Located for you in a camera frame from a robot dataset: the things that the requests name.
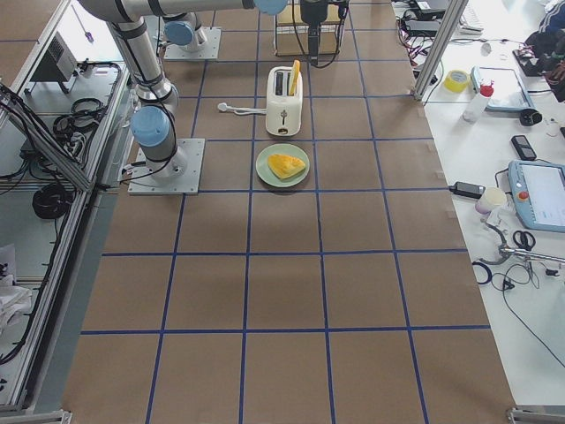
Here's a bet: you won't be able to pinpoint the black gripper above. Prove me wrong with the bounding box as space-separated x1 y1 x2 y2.
300 0 328 64

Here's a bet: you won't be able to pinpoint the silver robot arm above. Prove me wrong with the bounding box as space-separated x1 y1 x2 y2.
80 1 288 181
163 12 207 52

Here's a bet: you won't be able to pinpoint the yellow toast slice in toaster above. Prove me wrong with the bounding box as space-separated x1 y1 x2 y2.
288 59 301 96

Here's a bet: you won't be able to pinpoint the white toaster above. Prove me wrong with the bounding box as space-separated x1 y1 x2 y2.
265 66 303 137

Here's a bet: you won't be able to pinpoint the yellow toast on plate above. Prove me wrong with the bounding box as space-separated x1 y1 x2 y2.
267 154 306 179

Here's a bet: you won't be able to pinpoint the green plate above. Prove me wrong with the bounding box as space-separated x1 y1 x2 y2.
255 143 310 187

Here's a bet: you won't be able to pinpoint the yellow tape roll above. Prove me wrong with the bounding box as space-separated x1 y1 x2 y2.
443 70 471 93

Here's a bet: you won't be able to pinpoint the white bottle red cap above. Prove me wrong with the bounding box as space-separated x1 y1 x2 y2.
462 84 493 123

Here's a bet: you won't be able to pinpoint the blue teach pendant far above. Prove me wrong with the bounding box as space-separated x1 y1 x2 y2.
471 66 534 112

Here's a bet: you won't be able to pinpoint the blue teach pendant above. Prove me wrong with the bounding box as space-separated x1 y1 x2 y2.
471 66 534 112
494 160 564 233

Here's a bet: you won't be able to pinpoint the black tape roll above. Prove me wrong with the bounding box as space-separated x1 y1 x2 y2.
519 108 543 127

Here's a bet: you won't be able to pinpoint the black phone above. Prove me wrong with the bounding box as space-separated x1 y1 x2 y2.
510 135 537 161

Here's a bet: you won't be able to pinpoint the white cup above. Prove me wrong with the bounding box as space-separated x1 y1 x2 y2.
475 187 507 215

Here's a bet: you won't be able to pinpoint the grey control box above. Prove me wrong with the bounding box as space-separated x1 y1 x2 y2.
30 32 78 94

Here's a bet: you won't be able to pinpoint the blue teach pendant near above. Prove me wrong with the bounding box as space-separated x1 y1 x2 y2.
494 160 564 233

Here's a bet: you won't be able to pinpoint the blue tape roll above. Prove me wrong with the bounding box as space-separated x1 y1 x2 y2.
471 261 493 285

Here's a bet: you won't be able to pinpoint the black scissors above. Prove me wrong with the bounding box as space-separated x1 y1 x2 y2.
512 230 536 252

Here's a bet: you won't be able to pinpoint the wire rack with cardboard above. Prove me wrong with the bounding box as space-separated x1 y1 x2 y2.
274 1 349 58

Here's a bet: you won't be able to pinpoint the white toaster power cord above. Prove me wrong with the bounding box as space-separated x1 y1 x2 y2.
217 102 267 117

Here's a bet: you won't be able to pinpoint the aluminium frame post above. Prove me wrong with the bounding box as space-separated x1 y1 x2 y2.
412 0 468 101

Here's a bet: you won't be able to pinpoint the black coiled cable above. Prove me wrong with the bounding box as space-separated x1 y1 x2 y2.
32 183 71 220

